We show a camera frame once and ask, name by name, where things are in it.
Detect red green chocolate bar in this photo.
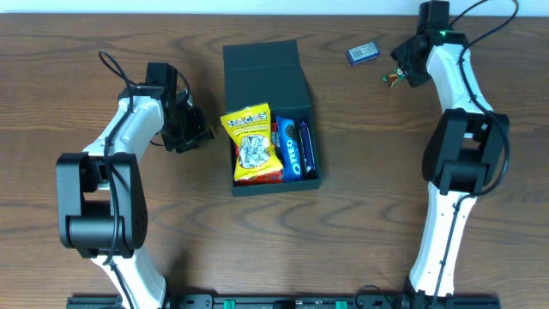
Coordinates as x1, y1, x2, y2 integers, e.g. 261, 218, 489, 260
382, 68, 406, 88

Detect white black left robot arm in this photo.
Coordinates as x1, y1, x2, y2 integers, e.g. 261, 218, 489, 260
56, 82, 212, 308

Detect dark blue wafer bar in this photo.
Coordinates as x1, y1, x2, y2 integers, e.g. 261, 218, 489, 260
299, 120, 316, 177

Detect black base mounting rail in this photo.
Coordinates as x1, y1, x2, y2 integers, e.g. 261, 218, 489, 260
66, 294, 501, 309

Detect dark green gift box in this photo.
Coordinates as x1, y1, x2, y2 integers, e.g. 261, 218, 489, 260
223, 40, 322, 197

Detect small blue candy box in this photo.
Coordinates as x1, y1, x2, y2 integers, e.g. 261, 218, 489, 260
346, 41, 380, 66

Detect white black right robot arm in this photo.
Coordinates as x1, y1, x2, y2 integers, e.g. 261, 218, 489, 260
391, 30, 510, 308

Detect blue Oreo cookie pack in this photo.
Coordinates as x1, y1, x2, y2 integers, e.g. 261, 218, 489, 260
275, 116, 303, 182

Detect red snack bag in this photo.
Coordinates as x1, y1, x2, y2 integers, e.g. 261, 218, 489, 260
234, 122, 284, 186

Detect yellow Hacks candy bag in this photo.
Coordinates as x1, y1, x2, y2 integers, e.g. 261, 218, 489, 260
220, 103, 283, 181

